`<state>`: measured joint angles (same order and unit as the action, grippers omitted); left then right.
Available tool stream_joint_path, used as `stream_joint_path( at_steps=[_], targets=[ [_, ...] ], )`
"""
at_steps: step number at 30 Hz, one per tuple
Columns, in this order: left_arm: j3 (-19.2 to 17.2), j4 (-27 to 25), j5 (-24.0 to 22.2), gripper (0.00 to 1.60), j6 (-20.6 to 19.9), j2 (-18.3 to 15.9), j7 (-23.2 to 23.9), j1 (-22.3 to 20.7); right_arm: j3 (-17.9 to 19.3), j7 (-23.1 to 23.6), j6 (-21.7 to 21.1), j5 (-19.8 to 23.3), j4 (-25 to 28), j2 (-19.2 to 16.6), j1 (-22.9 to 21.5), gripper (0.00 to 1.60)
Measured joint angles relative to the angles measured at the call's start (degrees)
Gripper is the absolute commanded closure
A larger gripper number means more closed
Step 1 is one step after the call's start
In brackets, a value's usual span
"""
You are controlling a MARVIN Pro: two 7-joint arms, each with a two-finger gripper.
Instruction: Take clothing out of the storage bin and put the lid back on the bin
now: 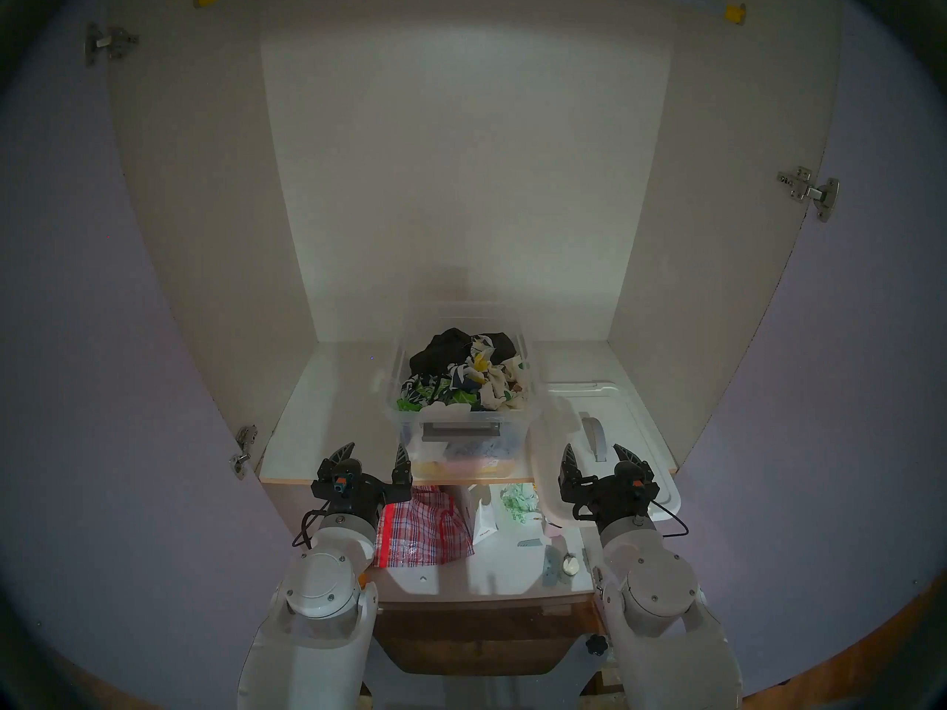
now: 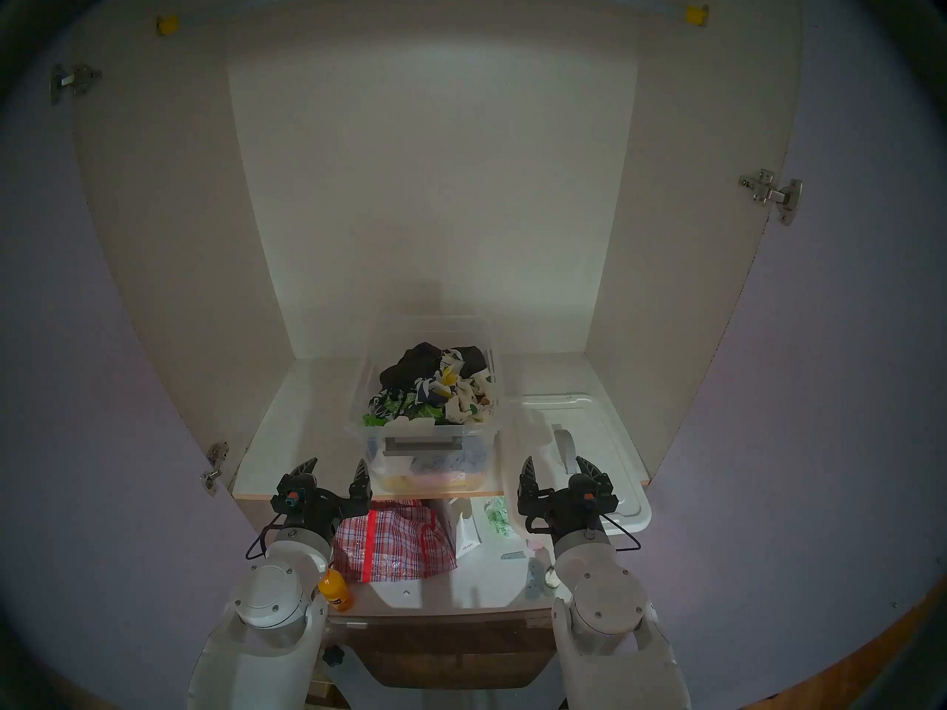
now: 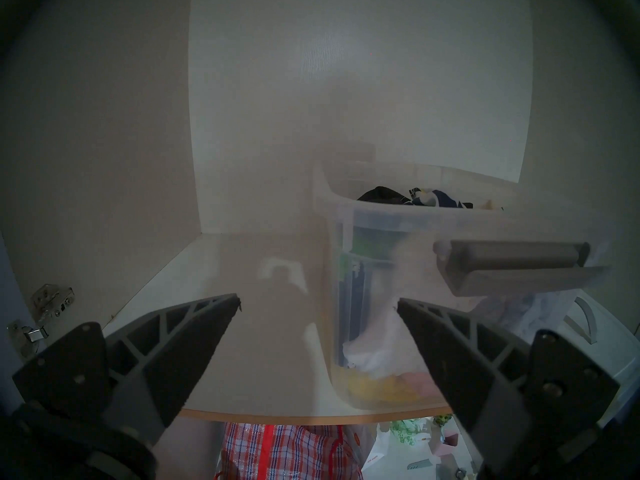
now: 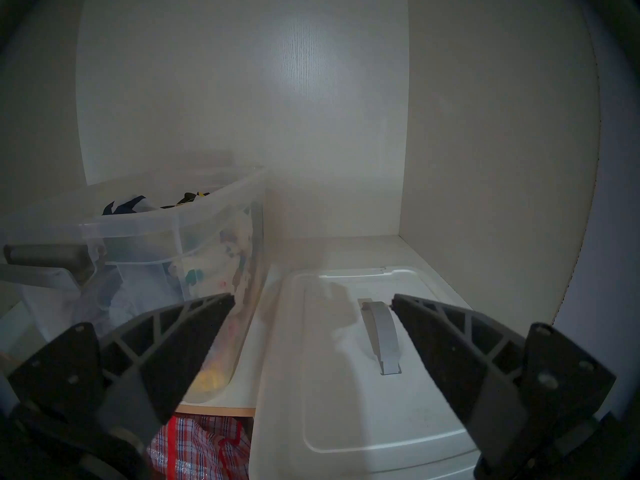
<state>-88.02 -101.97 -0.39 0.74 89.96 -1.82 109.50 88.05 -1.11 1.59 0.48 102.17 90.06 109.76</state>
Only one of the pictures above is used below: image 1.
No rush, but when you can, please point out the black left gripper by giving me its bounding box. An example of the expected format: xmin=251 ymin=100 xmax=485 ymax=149
xmin=311 ymin=442 xmax=414 ymax=523

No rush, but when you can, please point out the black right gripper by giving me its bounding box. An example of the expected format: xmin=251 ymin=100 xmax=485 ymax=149
xmin=559 ymin=443 xmax=661 ymax=528

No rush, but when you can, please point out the white plastic bin lid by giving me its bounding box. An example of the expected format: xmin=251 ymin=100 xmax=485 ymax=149
xmin=529 ymin=381 xmax=681 ymax=528

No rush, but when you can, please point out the navy green floral garment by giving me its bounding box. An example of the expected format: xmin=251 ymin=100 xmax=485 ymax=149
xmin=397 ymin=335 xmax=519 ymax=413

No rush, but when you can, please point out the clear plastic storage bin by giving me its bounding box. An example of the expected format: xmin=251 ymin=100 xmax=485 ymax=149
xmin=381 ymin=300 xmax=541 ymax=484

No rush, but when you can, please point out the white wardrobe shelf board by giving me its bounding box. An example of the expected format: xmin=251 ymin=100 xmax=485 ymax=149
xmin=259 ymin=340 xmax=680 ymax=486

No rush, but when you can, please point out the yellow folded garment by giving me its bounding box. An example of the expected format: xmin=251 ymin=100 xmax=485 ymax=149
xmin=411 ymin=461 xmax=519 ymax=481

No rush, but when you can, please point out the red plaid bag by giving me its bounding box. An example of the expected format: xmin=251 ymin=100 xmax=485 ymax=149
xmin=374 ymin=485 xmax=474 ymax=569

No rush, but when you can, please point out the green patterned plastic bag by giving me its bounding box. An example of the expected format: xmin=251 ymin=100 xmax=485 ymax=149
xmin=499 ymin=483 xmax=541 ymax=524

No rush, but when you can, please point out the blue grey folded garment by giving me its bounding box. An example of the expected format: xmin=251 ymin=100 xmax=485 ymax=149
xmin=444 ymin=435 xmax=520 ymax=458

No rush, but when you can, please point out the white spotted garment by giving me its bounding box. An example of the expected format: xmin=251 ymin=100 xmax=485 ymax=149
xmin=473 ymin=354 xmax=532 ymax=412

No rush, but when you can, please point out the white paper carton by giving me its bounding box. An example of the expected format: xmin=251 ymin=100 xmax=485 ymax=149
xmin=468 ymin=487 xmax=498 ymax=545

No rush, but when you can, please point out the steel cabinet door hinge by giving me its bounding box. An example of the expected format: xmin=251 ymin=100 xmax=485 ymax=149
xmin=777 ymin=166 xmax=840 ymax=223
xmin=84 ymin=23 xmax=140 ymax=67
xmin=229 ymin=425 xmax=258 ymax=480

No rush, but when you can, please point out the black garment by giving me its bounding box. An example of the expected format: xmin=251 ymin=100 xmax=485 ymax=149
xmin=409 ymin=328 xmax=519 ymax=376

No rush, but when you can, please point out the brown wooden panel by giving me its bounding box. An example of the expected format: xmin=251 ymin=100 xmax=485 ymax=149
xmin=370 ymin=598 xmax=604 ymax=676

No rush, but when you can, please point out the lilac wardrobe door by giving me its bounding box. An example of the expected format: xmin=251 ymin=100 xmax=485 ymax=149
xmin=0 ymin=0 xmax=297 ymax=710
xmin=666 ymin=0 xmax=947 ymax=694

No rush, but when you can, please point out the white wardrobe carcass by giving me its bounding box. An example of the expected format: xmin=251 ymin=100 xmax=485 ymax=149
xmin=107 ymin=0 xmax=844 ymax=487

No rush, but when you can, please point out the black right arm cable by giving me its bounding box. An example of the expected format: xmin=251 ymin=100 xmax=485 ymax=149
xmin=651 ymin=503 xmax=690 ymax=539

